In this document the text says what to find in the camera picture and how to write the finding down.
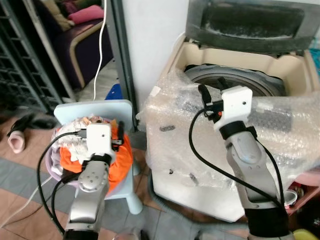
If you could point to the teal hanging cloth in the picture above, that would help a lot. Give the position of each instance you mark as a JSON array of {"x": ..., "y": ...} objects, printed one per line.
[{"x": 315, "y": 57}]

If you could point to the orange garment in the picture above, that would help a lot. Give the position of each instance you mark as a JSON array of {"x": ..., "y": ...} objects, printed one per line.
[{"x": 123, "y": 161}]

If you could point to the pink plastic basin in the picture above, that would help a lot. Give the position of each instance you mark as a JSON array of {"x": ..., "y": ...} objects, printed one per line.
[{"x": 307, "y": 177}]

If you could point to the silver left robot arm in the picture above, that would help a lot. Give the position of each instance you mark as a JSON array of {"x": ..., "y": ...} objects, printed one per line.
[{"x": 90, "y": 185}]

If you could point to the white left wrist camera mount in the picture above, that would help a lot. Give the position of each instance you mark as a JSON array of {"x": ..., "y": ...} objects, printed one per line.
[{"x": 98, "y": 139}]

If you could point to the grey washing machine lid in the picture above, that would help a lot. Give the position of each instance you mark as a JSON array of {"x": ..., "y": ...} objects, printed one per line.
[{"x": 250, "y": 22}]

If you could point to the purple wooden-armed chair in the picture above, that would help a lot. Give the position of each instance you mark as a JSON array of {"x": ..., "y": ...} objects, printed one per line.
[{"x": 86, "y": 50}]

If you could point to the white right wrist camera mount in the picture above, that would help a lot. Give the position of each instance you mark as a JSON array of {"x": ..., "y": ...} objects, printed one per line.
[{"x": 235, "y": 105}]

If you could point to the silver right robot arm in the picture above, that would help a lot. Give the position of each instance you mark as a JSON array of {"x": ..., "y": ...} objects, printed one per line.
[{"x": 250, "y": 160}]

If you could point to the beige top-load washing machine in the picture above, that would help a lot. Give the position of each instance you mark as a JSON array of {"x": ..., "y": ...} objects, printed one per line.
[{"x": 182, "y": 197}]

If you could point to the black metal grille gate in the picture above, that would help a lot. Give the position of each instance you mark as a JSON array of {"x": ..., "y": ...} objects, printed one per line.
[{"x": 20, "y": 60}]

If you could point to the lavender laundry basket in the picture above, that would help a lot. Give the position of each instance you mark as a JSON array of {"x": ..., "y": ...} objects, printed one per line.
[{"x": 51, "y": 161}]

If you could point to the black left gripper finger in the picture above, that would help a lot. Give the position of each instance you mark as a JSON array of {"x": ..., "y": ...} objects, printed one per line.
[{"x": 121, "y": 131}]

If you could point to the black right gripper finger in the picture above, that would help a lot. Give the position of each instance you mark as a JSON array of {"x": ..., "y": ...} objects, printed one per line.
[{"x": 204, "y": 94}]

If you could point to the small blue plastic item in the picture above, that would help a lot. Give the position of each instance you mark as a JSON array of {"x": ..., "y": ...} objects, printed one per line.
[{"x": 115, "y": 92}]

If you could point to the pink slipper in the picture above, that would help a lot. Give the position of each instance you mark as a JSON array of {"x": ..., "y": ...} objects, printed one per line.
[{"x": 16, "y": 142}]

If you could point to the pink cushion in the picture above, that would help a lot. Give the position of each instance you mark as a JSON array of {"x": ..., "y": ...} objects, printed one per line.
[{"x": 87, "y": 14}]

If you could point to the steel washer drum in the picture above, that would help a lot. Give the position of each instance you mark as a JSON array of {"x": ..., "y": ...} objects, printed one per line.
[{"x": 242, "y": 79}]

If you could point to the white patterned garment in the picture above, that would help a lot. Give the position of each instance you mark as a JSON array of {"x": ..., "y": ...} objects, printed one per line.
[{"x": 74, "y": 147}]

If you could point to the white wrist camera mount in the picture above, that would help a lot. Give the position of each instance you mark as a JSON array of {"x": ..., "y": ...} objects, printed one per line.
[
  {"x": 98, "y": 139},
  {"x": 235, "y": 105}
]

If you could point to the light blue plastic stool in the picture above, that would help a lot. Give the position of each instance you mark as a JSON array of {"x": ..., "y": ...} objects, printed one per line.
[{"x": 95, "y": 107}]

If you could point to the clear bubble wrap sheet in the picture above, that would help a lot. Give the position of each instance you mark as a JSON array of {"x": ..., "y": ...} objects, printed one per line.
[{"x": 170, "y": 132}]

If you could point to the yellow plastic item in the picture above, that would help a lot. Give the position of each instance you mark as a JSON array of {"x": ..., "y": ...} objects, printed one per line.
[{"x": 306, "y": 234}]

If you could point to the round metal cup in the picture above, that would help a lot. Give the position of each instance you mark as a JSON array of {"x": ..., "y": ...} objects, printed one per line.
[{"x": 290, "y": 197}]

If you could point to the grey door frame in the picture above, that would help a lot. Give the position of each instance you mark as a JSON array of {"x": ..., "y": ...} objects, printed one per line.
[{"x": 122, "y": 55}]

